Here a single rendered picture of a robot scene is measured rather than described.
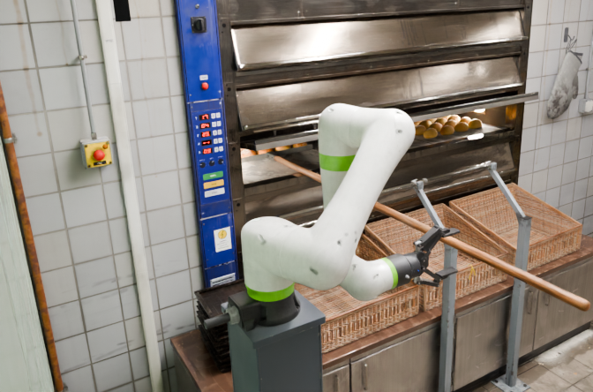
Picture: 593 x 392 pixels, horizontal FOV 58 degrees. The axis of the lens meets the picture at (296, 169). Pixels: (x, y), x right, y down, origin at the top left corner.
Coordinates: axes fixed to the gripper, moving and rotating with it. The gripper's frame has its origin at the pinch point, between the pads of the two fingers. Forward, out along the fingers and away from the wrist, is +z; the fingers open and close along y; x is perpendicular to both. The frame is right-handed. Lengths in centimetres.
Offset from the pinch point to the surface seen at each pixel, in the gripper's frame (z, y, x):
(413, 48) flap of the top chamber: 67, -53, -96
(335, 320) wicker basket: -12, 48, -50
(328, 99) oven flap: 19, -33, -100
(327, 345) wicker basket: -16, 58, -50
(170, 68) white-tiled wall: -54, -54, -100
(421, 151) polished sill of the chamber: 78, 2, -100
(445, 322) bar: 41, 63, -42
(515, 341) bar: 89, 91, -40
